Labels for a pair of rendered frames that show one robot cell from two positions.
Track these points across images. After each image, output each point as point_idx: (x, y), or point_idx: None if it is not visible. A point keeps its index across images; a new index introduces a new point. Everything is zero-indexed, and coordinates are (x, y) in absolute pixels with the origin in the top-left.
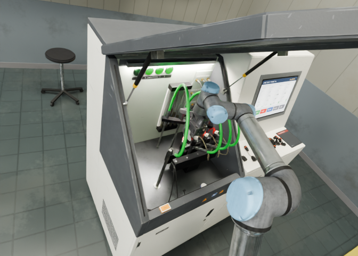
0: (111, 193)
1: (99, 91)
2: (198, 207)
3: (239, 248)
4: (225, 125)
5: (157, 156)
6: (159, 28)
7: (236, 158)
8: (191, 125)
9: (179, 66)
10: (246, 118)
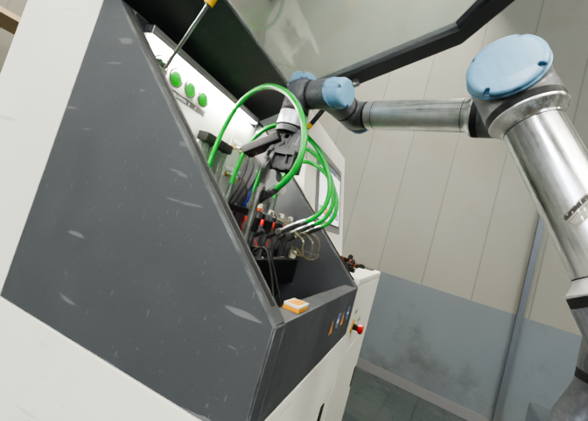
0: (55, 415)
1: (52, 95)
2: (320, 366)
3: (566, 141)
4: (297, 213)
5: None
6: None
7: (336, 257)
8: (281, 151)
9: (215, 102)
10: (377, 101)
